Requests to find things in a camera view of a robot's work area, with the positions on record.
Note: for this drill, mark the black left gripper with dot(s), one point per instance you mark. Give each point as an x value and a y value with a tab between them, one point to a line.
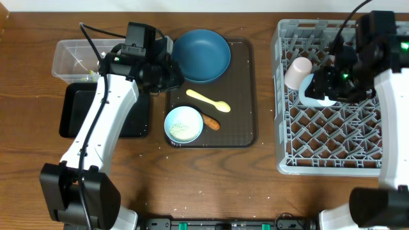
177	77

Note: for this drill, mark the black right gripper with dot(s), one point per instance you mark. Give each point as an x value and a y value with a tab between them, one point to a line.
323	82

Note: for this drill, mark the pink cup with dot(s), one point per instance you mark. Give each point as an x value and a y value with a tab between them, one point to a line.
300	68

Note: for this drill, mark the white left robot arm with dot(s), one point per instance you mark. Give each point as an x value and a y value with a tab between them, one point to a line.
78	191

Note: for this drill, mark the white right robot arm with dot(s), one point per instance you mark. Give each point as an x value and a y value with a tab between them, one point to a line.
377	66

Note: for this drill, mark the grey dishwasher rack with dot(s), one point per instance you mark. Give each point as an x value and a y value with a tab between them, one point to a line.
344	139

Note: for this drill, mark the dark blue plate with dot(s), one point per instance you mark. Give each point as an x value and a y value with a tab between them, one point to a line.
202	55

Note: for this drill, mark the light blue bowl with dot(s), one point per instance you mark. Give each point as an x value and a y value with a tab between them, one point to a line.
183	125

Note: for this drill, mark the cream plastic spoon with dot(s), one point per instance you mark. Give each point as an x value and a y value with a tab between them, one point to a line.
219	105

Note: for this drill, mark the dark brown serving tray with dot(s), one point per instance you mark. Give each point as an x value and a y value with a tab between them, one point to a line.
236	87

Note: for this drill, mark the clear plastic bin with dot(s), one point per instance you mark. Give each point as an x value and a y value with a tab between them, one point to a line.
73	59

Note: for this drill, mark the orange carrot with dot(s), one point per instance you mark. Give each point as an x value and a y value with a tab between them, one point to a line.
210	122

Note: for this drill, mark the black square bin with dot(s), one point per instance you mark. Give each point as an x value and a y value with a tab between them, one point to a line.
78	100

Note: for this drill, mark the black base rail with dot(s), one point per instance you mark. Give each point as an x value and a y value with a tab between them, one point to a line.
284	221

